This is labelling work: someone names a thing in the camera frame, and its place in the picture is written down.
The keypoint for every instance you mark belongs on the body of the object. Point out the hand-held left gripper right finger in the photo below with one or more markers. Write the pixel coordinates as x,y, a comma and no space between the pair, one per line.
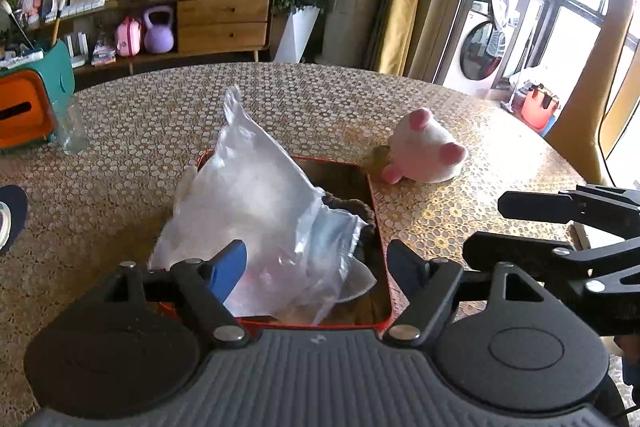
405,263

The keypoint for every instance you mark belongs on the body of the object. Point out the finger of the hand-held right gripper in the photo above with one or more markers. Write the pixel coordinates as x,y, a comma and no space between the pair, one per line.
540,204
515,252

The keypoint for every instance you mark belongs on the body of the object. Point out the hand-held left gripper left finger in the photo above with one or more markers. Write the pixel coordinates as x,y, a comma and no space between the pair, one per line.
227,267

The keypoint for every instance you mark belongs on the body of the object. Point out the red metal tin box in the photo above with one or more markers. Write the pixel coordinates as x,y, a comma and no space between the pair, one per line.
380,267

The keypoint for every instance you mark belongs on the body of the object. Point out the clear plastic bag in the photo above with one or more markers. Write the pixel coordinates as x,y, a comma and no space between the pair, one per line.
250,197

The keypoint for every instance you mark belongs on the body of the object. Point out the pink and white plush toy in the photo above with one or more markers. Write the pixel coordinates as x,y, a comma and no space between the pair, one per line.
425,152

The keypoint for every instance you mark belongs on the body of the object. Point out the dark brown fuzzy item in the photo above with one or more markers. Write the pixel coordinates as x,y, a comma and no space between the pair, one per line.
355,212

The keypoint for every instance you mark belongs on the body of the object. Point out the red plastic bin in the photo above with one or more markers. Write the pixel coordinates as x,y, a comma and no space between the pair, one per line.
537,109

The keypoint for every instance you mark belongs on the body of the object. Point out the patterned lace tablecloth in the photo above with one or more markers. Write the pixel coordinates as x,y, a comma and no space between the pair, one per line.
150,132

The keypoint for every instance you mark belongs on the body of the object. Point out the yellow giraffe chair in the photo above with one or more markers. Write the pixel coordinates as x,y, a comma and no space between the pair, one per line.
610,57

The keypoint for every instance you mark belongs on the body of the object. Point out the white washing machine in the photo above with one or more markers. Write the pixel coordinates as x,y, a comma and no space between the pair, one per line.
480,52

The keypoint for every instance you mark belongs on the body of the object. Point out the clear drinking glass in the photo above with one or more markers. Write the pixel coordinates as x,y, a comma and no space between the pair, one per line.
70,132

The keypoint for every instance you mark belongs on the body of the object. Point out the dark blue round object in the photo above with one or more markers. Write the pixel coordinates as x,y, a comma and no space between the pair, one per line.
15,207

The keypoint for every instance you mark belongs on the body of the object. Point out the purple kettlebell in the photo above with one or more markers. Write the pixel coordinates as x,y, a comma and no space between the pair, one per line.
159,37

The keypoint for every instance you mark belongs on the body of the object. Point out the white planter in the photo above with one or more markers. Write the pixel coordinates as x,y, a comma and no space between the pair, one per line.
297,34

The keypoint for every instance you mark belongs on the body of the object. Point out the wooden drawer cabinet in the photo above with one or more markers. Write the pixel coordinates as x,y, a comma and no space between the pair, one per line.
220,22

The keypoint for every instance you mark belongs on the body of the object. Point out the small stack of booklets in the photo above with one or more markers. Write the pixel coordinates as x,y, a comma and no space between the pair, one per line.
103,55

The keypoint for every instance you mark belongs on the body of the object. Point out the pink toy suitcase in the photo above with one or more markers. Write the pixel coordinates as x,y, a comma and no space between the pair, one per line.
127,39

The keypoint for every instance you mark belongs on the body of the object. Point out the orange tissue box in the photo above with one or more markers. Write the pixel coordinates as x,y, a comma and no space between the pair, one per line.
25,122

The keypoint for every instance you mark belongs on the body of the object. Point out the white wifi router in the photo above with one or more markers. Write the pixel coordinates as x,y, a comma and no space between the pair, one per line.
76,49

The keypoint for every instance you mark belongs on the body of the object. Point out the white keyboard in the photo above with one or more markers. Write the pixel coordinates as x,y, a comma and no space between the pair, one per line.
75,8

